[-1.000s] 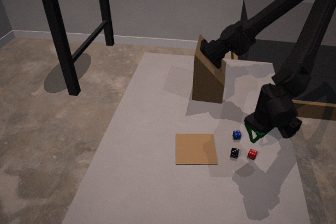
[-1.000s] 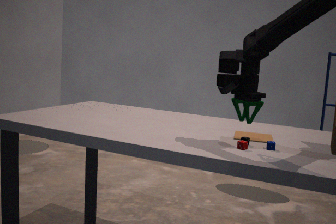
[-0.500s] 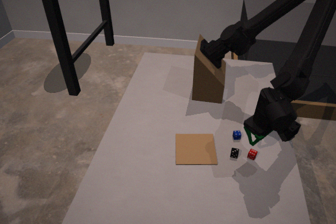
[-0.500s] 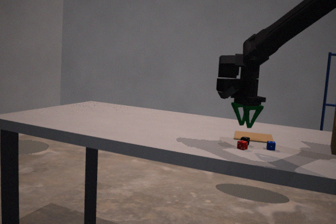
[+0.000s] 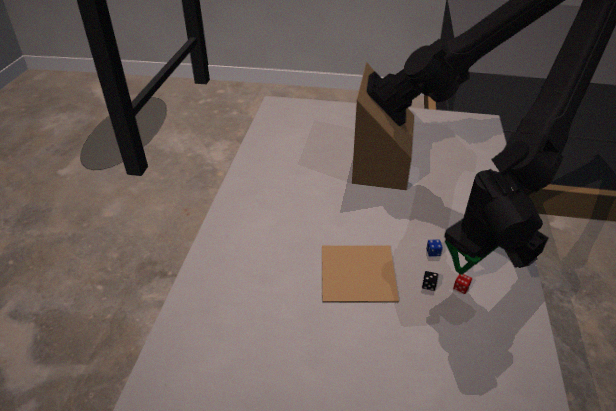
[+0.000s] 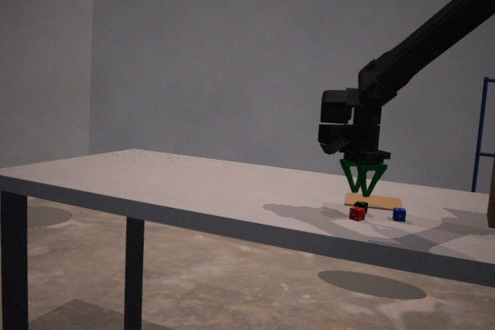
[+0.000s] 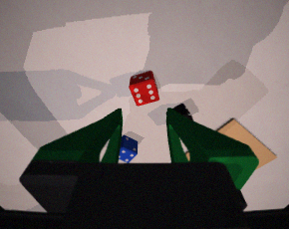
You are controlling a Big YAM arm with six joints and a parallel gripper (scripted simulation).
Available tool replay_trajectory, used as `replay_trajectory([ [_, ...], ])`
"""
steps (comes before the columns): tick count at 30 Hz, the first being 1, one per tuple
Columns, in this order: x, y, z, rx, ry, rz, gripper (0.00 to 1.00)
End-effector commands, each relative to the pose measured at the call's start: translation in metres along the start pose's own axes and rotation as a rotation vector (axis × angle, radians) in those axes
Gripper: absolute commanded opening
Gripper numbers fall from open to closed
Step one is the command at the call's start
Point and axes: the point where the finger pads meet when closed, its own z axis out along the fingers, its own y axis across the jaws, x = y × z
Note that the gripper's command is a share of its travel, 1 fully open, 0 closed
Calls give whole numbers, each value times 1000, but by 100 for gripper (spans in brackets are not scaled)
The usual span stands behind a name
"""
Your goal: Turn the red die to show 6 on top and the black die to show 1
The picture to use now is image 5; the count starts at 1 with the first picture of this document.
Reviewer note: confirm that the black die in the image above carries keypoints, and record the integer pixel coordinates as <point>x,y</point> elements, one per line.
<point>430,280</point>

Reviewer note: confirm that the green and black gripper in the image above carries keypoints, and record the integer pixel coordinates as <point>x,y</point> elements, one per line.
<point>456,237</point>

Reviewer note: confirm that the red die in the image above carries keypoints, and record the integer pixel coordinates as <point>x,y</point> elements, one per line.
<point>462,283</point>

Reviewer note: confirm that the tan flat mat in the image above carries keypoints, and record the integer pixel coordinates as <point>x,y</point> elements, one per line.
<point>358,273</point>

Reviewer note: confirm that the blue die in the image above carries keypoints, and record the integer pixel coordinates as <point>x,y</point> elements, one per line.
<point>434,248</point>

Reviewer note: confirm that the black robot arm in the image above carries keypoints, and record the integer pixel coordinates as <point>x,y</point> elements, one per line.
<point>510,216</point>

